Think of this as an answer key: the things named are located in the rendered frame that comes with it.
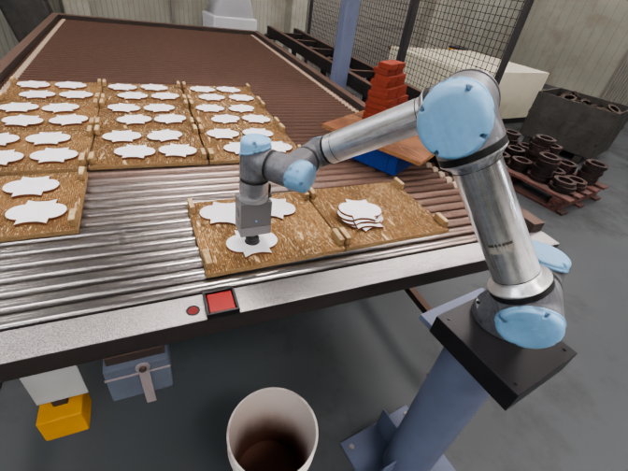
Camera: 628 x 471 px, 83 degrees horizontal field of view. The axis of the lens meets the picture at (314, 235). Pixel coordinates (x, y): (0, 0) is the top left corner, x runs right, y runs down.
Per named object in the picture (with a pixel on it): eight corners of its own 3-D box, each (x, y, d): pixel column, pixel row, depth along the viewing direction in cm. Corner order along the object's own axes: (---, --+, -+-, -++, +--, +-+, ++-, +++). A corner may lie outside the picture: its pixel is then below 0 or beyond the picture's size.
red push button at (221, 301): (235, 311, 85) (235, 307, 84) (210, 317, 82) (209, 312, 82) (231, 293, 89) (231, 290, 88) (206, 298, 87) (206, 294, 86)
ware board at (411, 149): (460, 138, 176) (461, 135, 175) (419, 166, 142) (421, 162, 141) (374, 109, 198) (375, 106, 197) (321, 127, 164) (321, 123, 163)
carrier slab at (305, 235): (345, 251, 108) (346, 248, 107) (206, 278, 91) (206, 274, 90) (301, 194, 132) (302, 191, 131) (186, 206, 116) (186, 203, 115)
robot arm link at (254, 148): (262, 148, 80) (232, 136, 82) (260, 190, 86) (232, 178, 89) (280, 138, 85) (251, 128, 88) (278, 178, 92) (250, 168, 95)
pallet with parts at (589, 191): (558, 217, 344) (587, 171, 315) (451, 158, 433) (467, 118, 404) (602, 200, 389) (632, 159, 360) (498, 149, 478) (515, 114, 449)
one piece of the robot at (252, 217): (264, 173, 98) (262, 221, 107) (232, 176, 94) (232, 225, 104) (276, 191, 91) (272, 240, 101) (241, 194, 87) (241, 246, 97)
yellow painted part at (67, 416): (90, 429, 87) (62, 375, 73) (46, 442, 83) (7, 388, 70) (92, 399, 93) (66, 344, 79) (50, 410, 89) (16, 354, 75)
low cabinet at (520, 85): (378, 94, 633) (389, 45, 586) (455, 92, 728) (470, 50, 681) (446, 129, 523) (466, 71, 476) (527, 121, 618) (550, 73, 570)
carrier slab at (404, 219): (448, 233, 124) (449, 229, 123) (346, 251, 108) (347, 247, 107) (392, 184, 149) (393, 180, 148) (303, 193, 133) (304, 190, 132)
